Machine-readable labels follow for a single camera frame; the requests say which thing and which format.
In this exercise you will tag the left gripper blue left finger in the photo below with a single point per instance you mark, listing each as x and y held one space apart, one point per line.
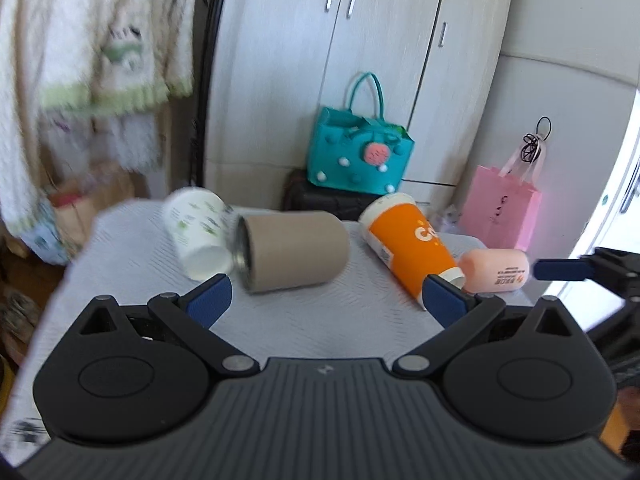
189 317

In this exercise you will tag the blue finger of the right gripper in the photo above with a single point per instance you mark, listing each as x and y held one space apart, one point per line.
563 270

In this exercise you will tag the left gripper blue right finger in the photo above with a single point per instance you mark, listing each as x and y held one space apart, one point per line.
464 319

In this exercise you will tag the orange paper cup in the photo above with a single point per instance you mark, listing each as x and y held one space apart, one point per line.
396 230

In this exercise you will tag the white green-print paper cup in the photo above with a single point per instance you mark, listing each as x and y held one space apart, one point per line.
197 221

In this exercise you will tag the pink plastic bottle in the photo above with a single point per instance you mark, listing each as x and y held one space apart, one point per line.
491 270

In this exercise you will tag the pink paper gift bag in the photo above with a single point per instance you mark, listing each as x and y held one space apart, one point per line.
502 204

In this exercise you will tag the brown cardboard tube can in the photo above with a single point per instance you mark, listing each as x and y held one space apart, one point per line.
289 250

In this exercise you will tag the white patterned tablecloth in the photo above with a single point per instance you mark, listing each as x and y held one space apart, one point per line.
364 312

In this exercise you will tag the black stool under handbag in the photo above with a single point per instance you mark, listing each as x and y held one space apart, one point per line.
301 195

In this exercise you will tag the teal felt handbag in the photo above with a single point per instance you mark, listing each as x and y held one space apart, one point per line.
353 153

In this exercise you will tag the grey wooden wardrobe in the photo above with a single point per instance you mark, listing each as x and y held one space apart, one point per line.
276 63

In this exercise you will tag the white fluffy green-trim robe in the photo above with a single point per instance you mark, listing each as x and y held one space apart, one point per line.
85 66

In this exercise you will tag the black clothes rack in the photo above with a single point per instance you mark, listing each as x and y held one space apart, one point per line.
212 10

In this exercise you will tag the white door with handle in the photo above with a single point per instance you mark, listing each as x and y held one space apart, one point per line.
614 224

